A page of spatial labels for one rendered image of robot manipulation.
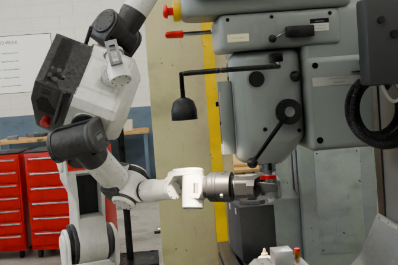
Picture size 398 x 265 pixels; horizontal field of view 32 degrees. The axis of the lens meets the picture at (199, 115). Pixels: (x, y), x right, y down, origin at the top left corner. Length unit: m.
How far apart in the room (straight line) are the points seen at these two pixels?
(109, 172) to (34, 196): 4.57
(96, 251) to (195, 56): 1.55
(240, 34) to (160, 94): 1.86
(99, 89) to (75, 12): 8.98
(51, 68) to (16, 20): 9.08
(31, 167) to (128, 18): 4.47
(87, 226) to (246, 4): 1.02
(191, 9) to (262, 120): 0.36
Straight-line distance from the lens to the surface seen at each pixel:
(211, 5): 1.90
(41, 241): 6.78
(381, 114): 2.20
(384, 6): 1.74
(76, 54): 2.21
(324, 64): 1.95
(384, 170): 2.23
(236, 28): 1.91
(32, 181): 6.70
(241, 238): 2.38
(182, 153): 3.75
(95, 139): 2.05
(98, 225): 2.50
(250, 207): 2.37
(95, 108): 2.12
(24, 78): 11.18
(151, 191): 2.19
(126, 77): 2.08
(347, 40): 1.98
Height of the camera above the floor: 1.56
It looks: 3 degrees down
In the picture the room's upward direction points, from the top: 4 degrees counter-clockwise
